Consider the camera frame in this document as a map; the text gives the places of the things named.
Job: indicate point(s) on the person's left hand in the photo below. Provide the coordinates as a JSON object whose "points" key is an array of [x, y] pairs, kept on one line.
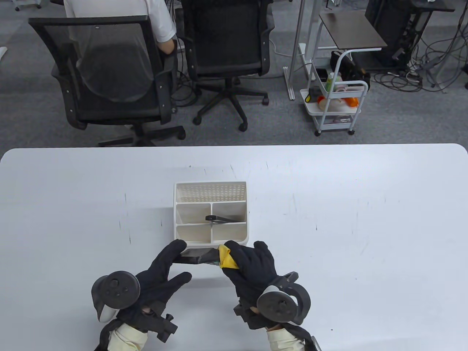
{"points": [[161, 281]]}

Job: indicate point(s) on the person's right hand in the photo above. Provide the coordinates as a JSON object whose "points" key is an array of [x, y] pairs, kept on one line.
{"points": [[256, 267]]}

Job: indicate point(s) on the yellow cleaning cloth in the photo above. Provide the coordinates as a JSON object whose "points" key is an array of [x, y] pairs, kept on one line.
{"points": [[228, 259]]}

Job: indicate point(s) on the black calculator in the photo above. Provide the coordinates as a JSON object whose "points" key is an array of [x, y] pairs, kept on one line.
{"points": [[199, 255]]}

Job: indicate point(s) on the black remote control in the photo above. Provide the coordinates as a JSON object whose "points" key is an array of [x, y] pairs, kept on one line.
{"points": [[223, 218]]}

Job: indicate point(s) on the white plastic organizer basket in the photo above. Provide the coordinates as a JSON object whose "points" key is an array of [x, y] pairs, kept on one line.
{"points": [[193, 234]]}

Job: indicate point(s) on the white rolling cart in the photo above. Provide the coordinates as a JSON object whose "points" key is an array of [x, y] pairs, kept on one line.
{"points": [[311, 108]]}

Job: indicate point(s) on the white metal desk leg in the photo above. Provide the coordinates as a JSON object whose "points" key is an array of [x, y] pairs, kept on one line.
{"points": [[289, 84]]}

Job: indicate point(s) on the orange plastic object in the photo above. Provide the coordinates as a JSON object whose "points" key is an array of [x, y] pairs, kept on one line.
{"points": [[351, 101]]}

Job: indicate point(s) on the green plastic bottle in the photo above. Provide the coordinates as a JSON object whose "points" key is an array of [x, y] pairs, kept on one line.
{"points": [[329, 82]]}

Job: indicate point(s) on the black bag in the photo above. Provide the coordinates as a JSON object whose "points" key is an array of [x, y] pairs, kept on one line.
{"points": [[356, 73]]}

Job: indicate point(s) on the black padded office chair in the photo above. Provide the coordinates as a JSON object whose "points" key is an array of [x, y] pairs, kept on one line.
{"points": [[226, 36]]}

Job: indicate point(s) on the brown top side table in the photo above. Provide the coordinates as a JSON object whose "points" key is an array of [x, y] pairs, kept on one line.
{"points": [[351, 29]]}

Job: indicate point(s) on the black mesh office chair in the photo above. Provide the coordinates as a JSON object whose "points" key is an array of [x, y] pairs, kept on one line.
{"points": [[84, 22]]}

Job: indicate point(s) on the black computer tower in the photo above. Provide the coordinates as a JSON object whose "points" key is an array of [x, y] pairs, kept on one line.
{"points": [[384, 22]]}

